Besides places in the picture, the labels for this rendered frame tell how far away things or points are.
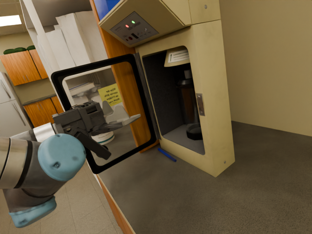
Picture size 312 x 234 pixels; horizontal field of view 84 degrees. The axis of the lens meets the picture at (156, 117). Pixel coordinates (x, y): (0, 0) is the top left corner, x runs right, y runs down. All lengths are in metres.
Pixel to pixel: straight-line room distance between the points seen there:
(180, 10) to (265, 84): 0.56
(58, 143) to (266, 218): 0.49
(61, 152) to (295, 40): 0.80
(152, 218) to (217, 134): 0.32
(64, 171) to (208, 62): 0.42
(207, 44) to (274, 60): 0.41
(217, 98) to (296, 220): 0.35
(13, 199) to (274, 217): 0.57
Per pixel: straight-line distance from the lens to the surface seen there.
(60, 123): 0.48
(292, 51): 0.84
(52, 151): 0.32
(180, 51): 0.59
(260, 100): 0.94
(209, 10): 0.54
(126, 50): 0.79
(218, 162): 0.63
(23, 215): 0.45
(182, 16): 0.47
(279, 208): 0.58
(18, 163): 0.32
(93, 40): 1.81
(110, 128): 0.46
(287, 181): 0.66
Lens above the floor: 1.37
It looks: 20 degrees down
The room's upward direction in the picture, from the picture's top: 14 degrees counter-clockwise
